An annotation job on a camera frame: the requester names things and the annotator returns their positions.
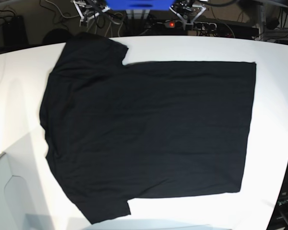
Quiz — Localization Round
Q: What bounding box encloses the blue plastic box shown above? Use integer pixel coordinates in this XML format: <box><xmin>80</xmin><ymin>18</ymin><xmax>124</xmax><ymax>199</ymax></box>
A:
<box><xmin>106</xmin><ymin>0</ymin><xmax>175</xmax><ymax>11</ymax></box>

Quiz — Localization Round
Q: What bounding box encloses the black T-shirt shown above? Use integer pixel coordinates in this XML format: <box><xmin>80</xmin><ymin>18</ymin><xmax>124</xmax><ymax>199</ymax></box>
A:
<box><xmin>39</xmin><ymin>33</ymin><xmax>256</xmax><ymax>224</ymax></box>

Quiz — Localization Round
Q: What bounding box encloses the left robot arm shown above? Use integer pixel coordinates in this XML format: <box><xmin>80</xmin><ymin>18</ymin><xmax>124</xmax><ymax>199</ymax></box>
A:
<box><xmin>169</xmin><ymin>0</ymin><xmax>207</xmax><ymax>27</ymax></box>

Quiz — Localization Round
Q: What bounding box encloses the black power strip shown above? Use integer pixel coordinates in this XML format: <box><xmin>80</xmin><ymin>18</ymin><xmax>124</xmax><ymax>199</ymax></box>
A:
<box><xmin>157</xmin><ymin>20</ymin><xmax>217</xmax><ymax>32</ymax></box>

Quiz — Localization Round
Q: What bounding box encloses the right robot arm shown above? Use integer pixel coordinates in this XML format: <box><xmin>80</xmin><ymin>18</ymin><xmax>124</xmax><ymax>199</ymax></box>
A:
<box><xmin>71</xmin><ymin>0</ymin><xmax>110</xmax><ymax>27</ymax></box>

